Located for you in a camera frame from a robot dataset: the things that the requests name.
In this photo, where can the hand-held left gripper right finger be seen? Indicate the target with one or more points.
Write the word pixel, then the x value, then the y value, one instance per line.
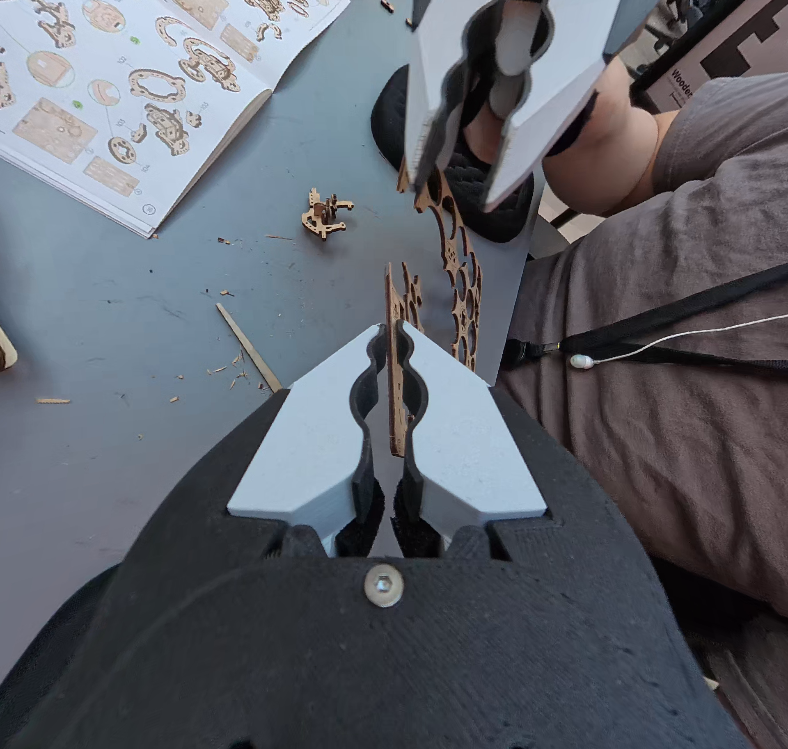
pixel 474 453

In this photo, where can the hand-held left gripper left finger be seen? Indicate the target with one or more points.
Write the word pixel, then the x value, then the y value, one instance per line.
pixel 295 453

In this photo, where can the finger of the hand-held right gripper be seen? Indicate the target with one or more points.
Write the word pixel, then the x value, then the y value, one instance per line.
pixel 443 23
pixel 572 54

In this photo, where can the plywood sheet with round holes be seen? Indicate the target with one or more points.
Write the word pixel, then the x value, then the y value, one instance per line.
pixel 425 198

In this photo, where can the narrow plywood part piece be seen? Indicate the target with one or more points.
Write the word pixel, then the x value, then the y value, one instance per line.
pixel 392 293

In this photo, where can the person's right forearm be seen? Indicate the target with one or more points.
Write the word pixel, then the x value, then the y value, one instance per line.
pixel 615 158

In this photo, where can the small wooden model assembly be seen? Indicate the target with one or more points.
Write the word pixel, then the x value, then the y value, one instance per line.
pixel 320 217

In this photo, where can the pale wooden model piece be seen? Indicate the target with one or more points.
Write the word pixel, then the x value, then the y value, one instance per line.
pixel 6 352

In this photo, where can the person's right hand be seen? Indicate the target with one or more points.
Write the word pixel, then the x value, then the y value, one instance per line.
pixel 486 140

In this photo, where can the thin wooden stick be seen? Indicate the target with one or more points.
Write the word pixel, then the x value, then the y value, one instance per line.
pixel 249 348

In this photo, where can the black and white sign board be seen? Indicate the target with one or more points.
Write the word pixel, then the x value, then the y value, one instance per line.
pixel 739 54

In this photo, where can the black padded wrist rest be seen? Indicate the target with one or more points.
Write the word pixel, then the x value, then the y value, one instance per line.
pixel 505 223

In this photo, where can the person in grey shirt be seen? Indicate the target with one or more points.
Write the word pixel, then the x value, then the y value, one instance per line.
pixel 677 453

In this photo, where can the open instruction booklet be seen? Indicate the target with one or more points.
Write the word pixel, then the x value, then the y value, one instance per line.
pixel 246 78

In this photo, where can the scattered wood splinters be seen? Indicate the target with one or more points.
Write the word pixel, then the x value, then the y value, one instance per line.
pixel 52 401

